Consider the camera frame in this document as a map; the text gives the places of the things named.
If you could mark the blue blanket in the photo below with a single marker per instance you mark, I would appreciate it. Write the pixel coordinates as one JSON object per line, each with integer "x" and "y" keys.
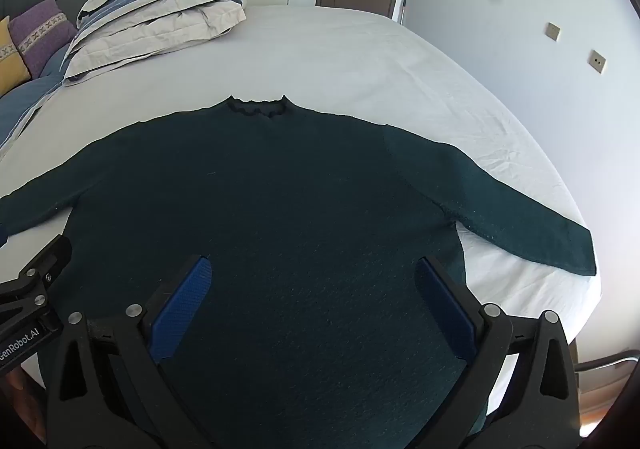
{"x": 22, "y": 104}

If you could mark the folded beige and blue duvet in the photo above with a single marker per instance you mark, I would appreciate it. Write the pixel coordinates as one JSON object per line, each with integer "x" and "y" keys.
{"x": 165, "y": 14}

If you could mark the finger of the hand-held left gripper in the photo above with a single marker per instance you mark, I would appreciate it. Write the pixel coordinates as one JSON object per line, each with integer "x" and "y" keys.
{"x": 45, "y": 264}

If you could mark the metal chair frame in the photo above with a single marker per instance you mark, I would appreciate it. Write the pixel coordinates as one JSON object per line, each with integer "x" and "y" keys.
{"x": 605, "y": 363}

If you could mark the bed with white sheet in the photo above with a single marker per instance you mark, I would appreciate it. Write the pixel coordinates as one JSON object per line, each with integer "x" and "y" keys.
{"x": 360, "y": 64}

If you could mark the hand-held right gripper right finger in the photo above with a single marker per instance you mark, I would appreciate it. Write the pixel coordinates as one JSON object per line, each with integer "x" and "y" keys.
{"x": 445, "y": 309}

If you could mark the dark green sweater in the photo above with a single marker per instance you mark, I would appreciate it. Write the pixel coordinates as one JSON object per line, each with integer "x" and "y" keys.
{"x": 300, "y": 209}

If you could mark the purple patterned pillow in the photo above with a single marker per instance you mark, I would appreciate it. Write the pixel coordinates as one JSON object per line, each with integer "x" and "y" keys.
{"x": 42, "y": 36}

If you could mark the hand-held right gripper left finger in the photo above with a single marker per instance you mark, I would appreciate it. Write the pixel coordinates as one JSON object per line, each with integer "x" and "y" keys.
{"x": 185, "y": 304}

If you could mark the beige wall socket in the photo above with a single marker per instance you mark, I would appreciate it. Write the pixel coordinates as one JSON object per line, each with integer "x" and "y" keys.
{"x": 597, "y": 61}
{"x": 552, "y": 31}

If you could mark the yellow patterned pillow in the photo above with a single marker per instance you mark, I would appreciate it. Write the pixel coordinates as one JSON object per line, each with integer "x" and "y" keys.
{"x": 10, "y": 64}

